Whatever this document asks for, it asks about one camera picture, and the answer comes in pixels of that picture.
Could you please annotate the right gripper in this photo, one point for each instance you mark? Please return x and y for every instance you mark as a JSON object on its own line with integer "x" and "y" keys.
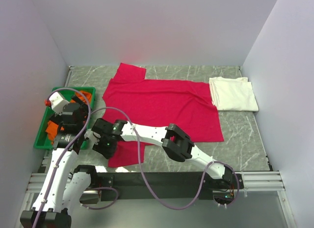
{"x": 106, "y": 153}

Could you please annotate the green plastic bin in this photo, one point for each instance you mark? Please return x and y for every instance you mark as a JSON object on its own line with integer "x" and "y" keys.
{"x": 42, "y": 141}

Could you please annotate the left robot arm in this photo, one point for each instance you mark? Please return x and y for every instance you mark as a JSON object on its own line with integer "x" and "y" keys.
{"x": 59, "y": 193}

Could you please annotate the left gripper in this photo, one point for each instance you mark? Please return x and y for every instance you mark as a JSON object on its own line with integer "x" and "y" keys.
{"x": 84, "y": 107}

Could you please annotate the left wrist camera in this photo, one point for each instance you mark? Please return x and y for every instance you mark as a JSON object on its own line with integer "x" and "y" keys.
{"x": 56, "y": 102}

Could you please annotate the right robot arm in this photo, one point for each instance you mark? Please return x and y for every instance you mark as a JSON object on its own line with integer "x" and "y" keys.
{"x": 176, "y": 143}

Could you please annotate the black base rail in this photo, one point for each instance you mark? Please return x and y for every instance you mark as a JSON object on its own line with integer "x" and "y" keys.
{"x": 167, "y": 185}

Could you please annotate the orange t shirt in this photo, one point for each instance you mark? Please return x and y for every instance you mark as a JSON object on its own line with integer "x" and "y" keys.
{"x": 51, "y": 129}

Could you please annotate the pink t shirt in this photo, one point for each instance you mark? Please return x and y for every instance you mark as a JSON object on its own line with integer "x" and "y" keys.
{"x": 158, "y": 103}

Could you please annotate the folded white t shirt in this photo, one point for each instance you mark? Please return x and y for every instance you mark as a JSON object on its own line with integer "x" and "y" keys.
{"x": 232, "y": 94}

